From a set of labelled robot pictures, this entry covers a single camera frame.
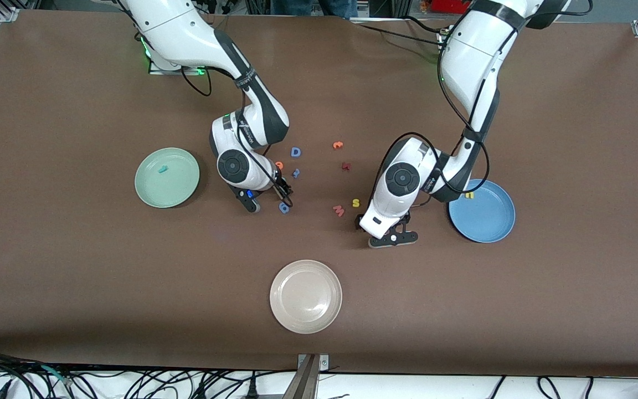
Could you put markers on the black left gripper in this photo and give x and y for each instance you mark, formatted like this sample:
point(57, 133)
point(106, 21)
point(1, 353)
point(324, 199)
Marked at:
point(358, 222)

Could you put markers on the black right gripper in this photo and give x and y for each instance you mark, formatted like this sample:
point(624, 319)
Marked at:
point(281, 189)

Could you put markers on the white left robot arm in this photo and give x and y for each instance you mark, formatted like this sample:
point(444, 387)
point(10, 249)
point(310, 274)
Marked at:
point(474, 55)

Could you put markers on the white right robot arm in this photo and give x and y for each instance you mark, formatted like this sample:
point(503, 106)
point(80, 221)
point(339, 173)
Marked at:
point(186, 33)

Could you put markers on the blue foam letter g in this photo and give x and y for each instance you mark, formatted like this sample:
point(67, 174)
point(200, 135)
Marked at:
point(284, 210)

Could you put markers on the blue foam letter D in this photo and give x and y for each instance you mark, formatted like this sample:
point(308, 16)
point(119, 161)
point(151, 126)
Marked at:
point(292, 152)

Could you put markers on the pink foam letter w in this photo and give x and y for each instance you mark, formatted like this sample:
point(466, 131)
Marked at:
point(339, 211)

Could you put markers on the blue plate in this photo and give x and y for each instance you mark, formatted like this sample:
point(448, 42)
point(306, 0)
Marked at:
point(485, 221)

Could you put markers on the beige plate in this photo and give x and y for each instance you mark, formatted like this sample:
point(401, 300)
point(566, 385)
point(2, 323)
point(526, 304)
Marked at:
point(305, 296)

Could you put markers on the pale green plate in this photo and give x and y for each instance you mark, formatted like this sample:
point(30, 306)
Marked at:
point(175, 185)

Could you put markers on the person in blue jeans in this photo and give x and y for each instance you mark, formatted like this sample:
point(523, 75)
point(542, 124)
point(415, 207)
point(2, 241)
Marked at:
point(313, 6)

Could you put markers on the aluminium profile bar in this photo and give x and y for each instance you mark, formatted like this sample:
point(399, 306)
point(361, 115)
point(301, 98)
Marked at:
point(303, 385)

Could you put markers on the black power plug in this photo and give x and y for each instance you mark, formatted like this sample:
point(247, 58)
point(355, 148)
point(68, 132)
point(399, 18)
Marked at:
point(252, 390)

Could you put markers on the red box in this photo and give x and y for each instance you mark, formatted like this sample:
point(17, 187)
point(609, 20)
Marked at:
point(452, 5)

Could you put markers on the brown table cover sheet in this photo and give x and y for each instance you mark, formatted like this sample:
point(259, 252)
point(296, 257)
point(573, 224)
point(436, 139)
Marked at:
point(75, 277)

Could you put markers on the metal corner bracket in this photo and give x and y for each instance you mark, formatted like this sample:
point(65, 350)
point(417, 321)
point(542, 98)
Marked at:
point(324, 363)

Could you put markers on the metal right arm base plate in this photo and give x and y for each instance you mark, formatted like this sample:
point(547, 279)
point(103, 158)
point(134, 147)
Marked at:
point(158, 70)

